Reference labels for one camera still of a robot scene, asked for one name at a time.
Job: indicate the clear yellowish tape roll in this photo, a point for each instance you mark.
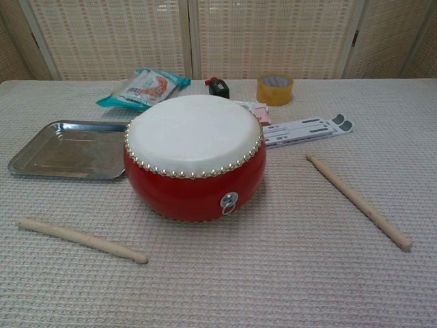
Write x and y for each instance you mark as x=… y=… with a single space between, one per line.
x=273 y=95

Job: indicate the rectangular metal tray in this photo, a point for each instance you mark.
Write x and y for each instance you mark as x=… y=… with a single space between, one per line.
x=61 y=153

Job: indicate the black ink bottle red cap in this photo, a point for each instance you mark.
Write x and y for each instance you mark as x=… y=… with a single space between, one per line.
x=218 y=88

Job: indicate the woven bamboo folding screen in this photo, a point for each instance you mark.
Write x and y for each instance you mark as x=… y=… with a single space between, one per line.
x=102 y=34

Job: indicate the wooden drumstick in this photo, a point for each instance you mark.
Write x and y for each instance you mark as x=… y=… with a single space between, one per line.
x=358 y=201
x=82 y=239

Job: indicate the teal clear snack bag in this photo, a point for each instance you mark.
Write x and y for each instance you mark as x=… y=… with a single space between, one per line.
x=147 y=89

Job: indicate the pink wet wipes pack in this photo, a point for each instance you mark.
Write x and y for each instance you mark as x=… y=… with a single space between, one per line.
x=262 y=114

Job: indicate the white folding laptop stand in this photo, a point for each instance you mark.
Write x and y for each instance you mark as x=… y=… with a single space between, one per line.
x=307 y=131

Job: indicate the white woven tablecloth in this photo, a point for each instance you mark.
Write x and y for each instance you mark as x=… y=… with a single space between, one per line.
x=239 y=280

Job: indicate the red drum with white skin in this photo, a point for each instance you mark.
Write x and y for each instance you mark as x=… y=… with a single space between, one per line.
x=191 y=136

